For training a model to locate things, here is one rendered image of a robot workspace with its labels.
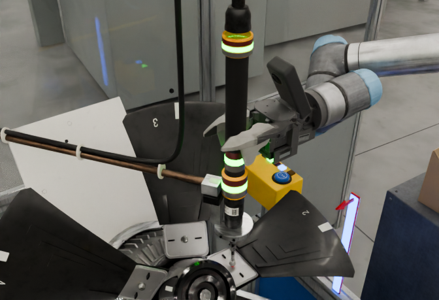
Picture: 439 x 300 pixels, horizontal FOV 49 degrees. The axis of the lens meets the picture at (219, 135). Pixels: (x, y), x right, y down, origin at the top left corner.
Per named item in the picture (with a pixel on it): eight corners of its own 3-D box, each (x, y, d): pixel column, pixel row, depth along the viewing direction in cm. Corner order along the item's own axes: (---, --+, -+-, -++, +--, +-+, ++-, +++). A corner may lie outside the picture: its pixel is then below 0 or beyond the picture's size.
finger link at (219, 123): (204, 160, 77) (255, 146, 81) (204, 129, 74) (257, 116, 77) (196, 150, 80) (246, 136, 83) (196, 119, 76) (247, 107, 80)
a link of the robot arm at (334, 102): (348, 91, 82) (314, 74, 87) (329, 99, 80) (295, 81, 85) (341, 129, 86) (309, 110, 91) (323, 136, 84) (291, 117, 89)
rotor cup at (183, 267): (127, 289, 88) (149, 296, 77) (182, 234, 95) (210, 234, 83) (176, 346, 90) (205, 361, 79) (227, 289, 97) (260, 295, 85)
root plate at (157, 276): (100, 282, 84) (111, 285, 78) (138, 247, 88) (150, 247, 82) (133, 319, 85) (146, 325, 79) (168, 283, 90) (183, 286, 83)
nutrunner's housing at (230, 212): (219, 242, 87) (219, -13, 61) (226, 227, 90) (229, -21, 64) (240, 248, 86) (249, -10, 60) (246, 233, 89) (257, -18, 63)
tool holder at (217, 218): (197, 233, 85) (196, 191, 80) (211, 208, 91) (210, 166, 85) (246, 246, 83) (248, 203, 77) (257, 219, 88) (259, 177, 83)
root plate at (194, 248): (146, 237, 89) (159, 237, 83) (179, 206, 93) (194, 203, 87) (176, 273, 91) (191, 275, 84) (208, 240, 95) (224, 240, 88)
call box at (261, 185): (239, 190, 144) (240, 161, 139) (264, 178, 149) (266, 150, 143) (274, 220, 133) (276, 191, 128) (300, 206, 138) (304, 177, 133)
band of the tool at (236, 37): (217, 57, 67) (217, 37, 65) (227, 46, 70) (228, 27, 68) (247, 61, 65) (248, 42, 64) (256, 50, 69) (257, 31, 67)
